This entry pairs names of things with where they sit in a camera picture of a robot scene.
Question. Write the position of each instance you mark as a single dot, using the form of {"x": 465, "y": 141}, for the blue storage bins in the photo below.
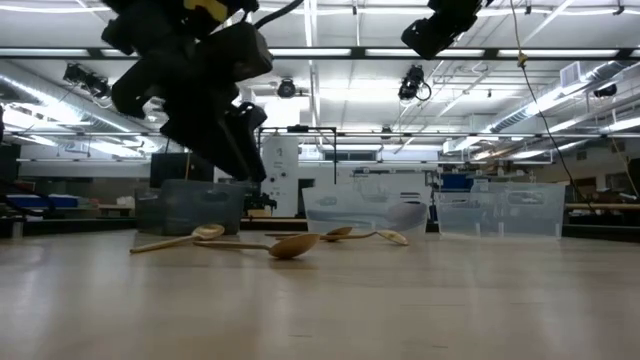
{"x": 55, "y": 201}

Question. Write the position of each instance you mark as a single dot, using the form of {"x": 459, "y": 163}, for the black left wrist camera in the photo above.
{"x": 240, "y": 52}

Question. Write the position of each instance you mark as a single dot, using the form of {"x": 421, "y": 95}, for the blue storage box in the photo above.
{"x": 457, "y": 182}

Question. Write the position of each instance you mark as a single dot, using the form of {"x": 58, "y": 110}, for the black aluminium table frame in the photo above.
{"x": 75, "y": 227}

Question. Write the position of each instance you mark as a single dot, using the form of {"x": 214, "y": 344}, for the white pillar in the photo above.
{"x": 280, "y": 170}

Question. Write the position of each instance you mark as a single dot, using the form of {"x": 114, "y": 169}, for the black overhead light bar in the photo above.
{"x": 357, "y": 52}

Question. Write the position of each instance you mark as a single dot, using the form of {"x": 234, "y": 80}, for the small wooden spoon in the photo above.
{"x": 210, "y": 231}
{"x": 395, "y": 237}

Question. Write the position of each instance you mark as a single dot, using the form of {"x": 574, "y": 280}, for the gold spoon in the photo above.
{"x": 341, "y": 231}
{"x": 295, "y": 246}

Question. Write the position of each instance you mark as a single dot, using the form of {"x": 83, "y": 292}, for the black monitor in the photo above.
{"x": 172, "y": 167}

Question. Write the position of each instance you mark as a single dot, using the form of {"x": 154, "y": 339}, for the black ceiling-mounted camera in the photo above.
{"x": 286, "y": 88}
{"x": 412, "y": 82}

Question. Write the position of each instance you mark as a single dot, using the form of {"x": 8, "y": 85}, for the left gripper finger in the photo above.
{"x": 210, "y": 145}
{"x": 250, "y": 140}

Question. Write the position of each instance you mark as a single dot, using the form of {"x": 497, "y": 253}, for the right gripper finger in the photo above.
{"x": 435, "y": 37}

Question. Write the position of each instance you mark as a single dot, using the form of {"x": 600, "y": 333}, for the dark smoked plastic bin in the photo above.
{"x": 190, "y": 210}

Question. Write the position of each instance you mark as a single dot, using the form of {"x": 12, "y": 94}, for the clear plastic bin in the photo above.
{"x": 500, "y": 212}
{"x": 360, "y": 197}

